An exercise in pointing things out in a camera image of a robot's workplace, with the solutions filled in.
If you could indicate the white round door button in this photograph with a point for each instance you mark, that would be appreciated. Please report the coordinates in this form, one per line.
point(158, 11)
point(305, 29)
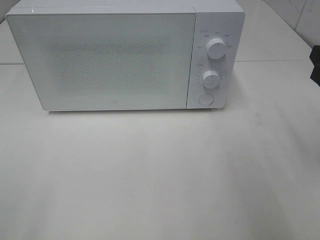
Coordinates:
point(206, 99)

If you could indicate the white microwave knob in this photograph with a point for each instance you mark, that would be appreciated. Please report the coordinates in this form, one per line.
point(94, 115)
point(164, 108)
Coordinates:
point(216, 47)
point(210, 79)

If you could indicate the white microwave oven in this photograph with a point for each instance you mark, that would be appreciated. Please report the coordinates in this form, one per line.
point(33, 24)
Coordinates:
point(223, 18)

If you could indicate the white microwave door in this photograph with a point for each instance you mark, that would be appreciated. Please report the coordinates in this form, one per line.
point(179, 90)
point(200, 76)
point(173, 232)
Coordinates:
point(84, 62)

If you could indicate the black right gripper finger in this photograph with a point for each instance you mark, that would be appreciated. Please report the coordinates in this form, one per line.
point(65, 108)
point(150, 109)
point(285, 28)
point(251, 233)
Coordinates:
point(315, 59)

